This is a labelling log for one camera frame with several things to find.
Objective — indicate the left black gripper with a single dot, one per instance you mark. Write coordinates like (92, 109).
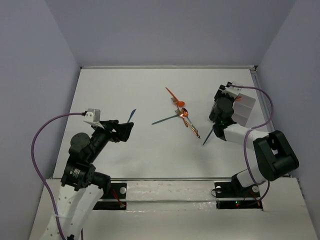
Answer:
(116, 130)

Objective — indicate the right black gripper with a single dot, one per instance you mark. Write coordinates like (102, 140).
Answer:
(220, 94)

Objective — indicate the white divided container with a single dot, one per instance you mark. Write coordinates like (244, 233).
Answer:
(243, 109)

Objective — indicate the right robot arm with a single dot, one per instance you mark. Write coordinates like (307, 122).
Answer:
(268, 155)

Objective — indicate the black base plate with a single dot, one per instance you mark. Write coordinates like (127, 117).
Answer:
(115, 199)
(229, 199)

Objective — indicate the orange plastic knife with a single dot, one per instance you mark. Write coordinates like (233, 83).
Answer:
(172, 94)

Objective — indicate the blue plastic knife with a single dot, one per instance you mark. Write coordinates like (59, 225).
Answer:
(131, 115)

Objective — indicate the orange plastic spoon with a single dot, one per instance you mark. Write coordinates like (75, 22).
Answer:
(179, 103)

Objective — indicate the teal plastic knife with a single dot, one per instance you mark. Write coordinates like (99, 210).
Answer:
(164, 119)

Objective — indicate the copper metal spoon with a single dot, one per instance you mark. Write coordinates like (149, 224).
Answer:
(186, 115)

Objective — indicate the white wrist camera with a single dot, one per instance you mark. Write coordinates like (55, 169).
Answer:
(232, 89)
(92, 116)

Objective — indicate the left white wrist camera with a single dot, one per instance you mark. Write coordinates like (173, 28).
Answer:
(92, 116)

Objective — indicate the blue plastic fork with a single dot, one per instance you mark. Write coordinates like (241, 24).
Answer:
(208, 136)

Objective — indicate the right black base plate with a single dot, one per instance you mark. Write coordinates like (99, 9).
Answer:
(229, 199)

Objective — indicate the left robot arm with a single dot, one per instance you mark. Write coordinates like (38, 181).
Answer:
(81, 185)

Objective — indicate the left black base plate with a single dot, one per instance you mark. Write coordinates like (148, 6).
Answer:
(115, 199)

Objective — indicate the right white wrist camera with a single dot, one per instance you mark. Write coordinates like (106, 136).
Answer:
(232, 89)

